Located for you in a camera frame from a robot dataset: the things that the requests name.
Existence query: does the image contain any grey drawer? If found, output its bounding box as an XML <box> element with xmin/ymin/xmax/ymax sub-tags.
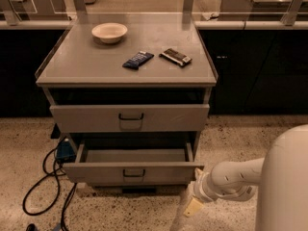
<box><xmin>50</xmin><ymin>104</ymin><xmax>209</xmax><ymax>133</ymax></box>
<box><xmin>64</xmin><ymin>142</ymin><xmax>204</xmax><ymax>187</ymax></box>

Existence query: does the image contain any black floor cable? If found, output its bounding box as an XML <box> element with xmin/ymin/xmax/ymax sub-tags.
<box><xmin>22</xmin><ymin>146</ymin><xmax>78</xmax><ymax>231</ymax></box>

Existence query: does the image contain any blue snack bar wrapper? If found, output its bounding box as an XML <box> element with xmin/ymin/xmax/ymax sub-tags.
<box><xmin>122</xmin><ymin>51</ymin><xmax>154</xmax><ymax>70</ymax></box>

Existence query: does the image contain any black drawer handle lower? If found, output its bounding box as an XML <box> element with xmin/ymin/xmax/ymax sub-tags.
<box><xmin>123</xmin><ymin>168</ymin><xmax>145</xmax><ymax>178</ymax></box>

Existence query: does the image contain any steel background table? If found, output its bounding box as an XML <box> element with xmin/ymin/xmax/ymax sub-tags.
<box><xmin>218</xmin><ymin>0</ymin><xmax>292</xmax><ymax>21</ymax></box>

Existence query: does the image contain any blue power box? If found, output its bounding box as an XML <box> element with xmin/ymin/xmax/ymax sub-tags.
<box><xmin>56</xmin><ymin>139</ymin><xmax>76</xmax><ymax>164</ymax></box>

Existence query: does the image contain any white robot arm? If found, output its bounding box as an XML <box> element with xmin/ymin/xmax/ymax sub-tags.
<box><xmin>170</xmin><ymin>125</ymin><xmax>308</xmax><ymax>231</ymax></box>

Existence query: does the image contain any black drawer handle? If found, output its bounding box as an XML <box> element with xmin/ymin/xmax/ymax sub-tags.
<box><xmin>118</xmin><ymin>113</ymin><xmax>144</xmax><ymax>121</ymax></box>
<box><xmin>123</xmin><ymin>168</ymin><xmax>145</xmax><ymax>178</ymax></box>

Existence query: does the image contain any grey background cart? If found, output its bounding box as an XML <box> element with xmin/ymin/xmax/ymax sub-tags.
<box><xmin>11</xmin><ymin>0</ymin><xmax>68</xmax><ymax>20</ymax></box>

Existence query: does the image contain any dark brown snack bar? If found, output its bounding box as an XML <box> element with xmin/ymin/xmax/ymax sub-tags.
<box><xmin>159</xmin><ymin>48</ymin><xmax>192</xmax><ymax>67</ymax></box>

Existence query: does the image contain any black drawer handle upper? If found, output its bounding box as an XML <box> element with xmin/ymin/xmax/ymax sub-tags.
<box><xmin>118</xmin><ymin>113</ymin><xmax>144</xmax><ymax>121</ymax></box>

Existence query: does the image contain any grey drawer cabinet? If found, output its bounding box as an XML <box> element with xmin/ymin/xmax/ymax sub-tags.
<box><xmin>34</xmin><ymin>13</ymin><xmax>219</xmax><ymax>194</ymax></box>

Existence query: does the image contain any grey counter rail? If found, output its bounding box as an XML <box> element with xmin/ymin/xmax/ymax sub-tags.
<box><xmin>0</xmin><ymin>20</ymin><xmax>308</xmax><ymax>30</ymax></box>

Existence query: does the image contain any white ceramic bowl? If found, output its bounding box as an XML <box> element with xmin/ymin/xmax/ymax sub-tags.
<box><xmin>91</xmin><ymin>23</ymin><xmax>128</xmax><ymax>44</ymax></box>

